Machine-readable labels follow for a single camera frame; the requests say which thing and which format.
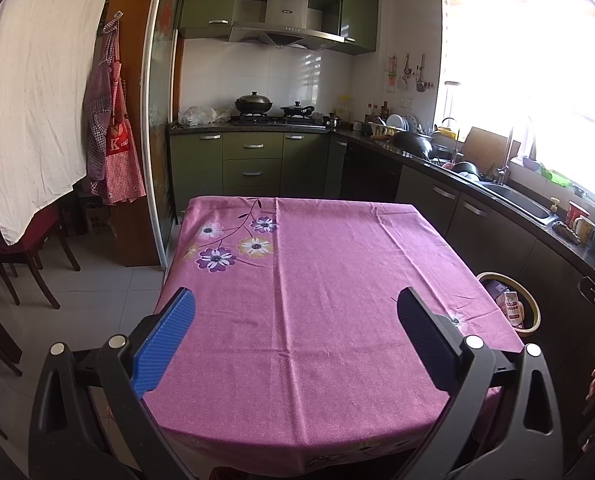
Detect steel faucet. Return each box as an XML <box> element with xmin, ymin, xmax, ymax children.
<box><xmin>495</xmin><ymin>127</ymin><xmax>515</xmax><ymax>186</ymax></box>

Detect white mug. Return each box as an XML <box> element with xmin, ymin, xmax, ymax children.
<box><xmin>572</xmin><ymin>216</ymin><xmax>595</xmax><ymax>245</ymax></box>

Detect dish rack with plates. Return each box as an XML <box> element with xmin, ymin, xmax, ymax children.
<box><xmin>367</xmin><ymin>112</ymin><xmax>421</xmax><ymax>136</ymax></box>

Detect black yellow-rimmed trash bin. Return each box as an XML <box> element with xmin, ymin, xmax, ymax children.
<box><xmin>476</xmin><ymin>271</ymin><xmax>541</xmax><ymax>338</ymax></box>

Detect red-seat wooden chair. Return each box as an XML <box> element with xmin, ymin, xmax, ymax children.
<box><xmin>0</xmin><ymin>205</ymin><xmax>81</xmax><ymax>311</ymax></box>

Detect wooden cutting board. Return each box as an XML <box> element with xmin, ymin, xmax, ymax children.
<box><xmin>462</xmin><ymin>126</ymin><xmax>521</xmax><ymax>176</ymax></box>

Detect hanging kitchen utensils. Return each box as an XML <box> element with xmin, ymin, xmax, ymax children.
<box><xmin>385</xmin><ymin>52</ymin><xmax>434</xmax><ymax>93</ymax></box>

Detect red white seasoning packet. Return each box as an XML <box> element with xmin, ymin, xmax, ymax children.
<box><xmin>495</xmin><ymin>291</ymin><xmax>525</xmax><ymax>325</ymax></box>

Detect pink floral tablecloth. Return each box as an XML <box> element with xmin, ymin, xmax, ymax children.
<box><xmin>142</xmin><ymin>195</ymin><xmax>525</xmax><ymax>478</ymax></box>

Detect steel range hood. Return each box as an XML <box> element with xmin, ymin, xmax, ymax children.
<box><xmin>228</xmin><ymin>0</ymin><xmax>345</xmax><ymax>51</ymax></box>

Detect dark kitchen countertop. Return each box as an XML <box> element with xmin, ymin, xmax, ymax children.
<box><xmin>168</xmin><ymin>122</ymin><xmax>595</xmax><ymax>281</ymax></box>

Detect glass sliding door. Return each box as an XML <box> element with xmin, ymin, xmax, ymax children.
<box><xmin>142</xmin><ymin>0</ymin><xmax>186</xmax><ymax>271</ymax></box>

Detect dark lower cabinets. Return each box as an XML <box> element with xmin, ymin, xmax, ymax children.
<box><xmin>340</xmin><ymin>137</ymin><xmax>595</xmax><ymax>371</ymax></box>

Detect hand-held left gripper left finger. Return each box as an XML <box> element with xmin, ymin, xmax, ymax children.
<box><xmin>28</xmin><ymin>286</ymin><xmax>198</xmax><ymax>480</ymax></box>

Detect white hanging sheet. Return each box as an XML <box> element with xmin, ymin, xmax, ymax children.
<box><xmin>0</xmin><ymin>0</ymin><xmax>121</xmax><ymax>246</ymax></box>

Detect red checkered apron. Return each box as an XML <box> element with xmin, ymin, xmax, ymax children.
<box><xmin>95</xmin><ymin>10</ymin><xmax>147</xmax><ymax>206</ymax></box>

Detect red mug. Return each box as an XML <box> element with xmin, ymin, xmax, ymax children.
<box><xmin>566</xmin><ymin>201</ymin><xmax>591</xmax><ymax>228</ymax></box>

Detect green plastic container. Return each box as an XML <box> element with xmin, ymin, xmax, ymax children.
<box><xmin>542</xmin><ymin>165</ymin><xmax>573</xmax><ymax>188</ymax></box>

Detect green lower cabinets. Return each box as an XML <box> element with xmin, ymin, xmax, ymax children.
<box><xmin>170</xmin><ymin>130</ymin><xmax>348</xmax><ymax>206</ymax></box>

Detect gas stove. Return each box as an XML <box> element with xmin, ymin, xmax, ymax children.
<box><xmin>232</xmin><ymin>114</ymin><xmax>325</xmax><ymax>126</ymax></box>

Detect green cabinets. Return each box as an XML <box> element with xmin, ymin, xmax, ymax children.
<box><xmin>170</xmin><ymin>130</ymin><xmax>348</xmax><ymax>206</ymax></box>
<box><xmin>178</xmin><ymin>0</ymin><xmax>381</xmax><ymax>56</ymax></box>

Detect bright window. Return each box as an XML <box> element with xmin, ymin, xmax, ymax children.
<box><xmin>440</xmin><ymin>0</ymin><xmax>595</xmax><ymax>206</ymax></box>

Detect black lidded wok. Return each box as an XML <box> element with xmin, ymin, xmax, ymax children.
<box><xmin>234</xmin><ymin>91</ymin><xmax>274</xmax><ymax>116</ymax></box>

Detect black cooking pot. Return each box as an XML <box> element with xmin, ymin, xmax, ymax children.
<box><xmin>452</xmin><ymin>161</ymin><xmax>482</xmax><ymax>181</ymax></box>

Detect dark dish rag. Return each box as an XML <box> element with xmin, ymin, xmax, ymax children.
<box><xmin>551</xmin><ymin>221</ymin><xmax>581</xmax><ymax>246</ymax></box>

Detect purple checkered apron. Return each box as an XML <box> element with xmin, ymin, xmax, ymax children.
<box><xmin>85</xmin><ymin>60</ymin><xmax>113</xmax><ymax>183</ymax></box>

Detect crumpled plastic bag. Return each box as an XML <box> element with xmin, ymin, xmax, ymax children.
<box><xmin>178</xmin><ymin>106</ymin><xmax>232</xmax><ymax>127</ymax></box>

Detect steel sink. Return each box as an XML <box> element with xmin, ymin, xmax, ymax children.
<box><xmin>480</xmin><ymin>182</ymin><xmax>558</xmax><ymax>226</ymax></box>

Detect large black wok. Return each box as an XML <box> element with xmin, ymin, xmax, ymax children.
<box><xmin>393</xmin><ymin>130</ymin><xmax>435</xmax><ymax>161</ymax></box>

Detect green upper cabinets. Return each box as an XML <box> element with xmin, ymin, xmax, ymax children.
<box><xmin>178</xmin><ymin>0</ymin><xmax>381</xmax><ymax>56</ymax></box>

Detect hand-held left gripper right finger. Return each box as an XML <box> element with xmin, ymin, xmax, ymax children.
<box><xmin>396</xmin><ymin>286</ymin><xmax>564</xmax><ymax>480</ymax></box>

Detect blue cardboard box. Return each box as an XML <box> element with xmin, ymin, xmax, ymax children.
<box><xmin>481</xmin><ymin>281</ymin><xmax>509</xmax><ymax>306</ymax></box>

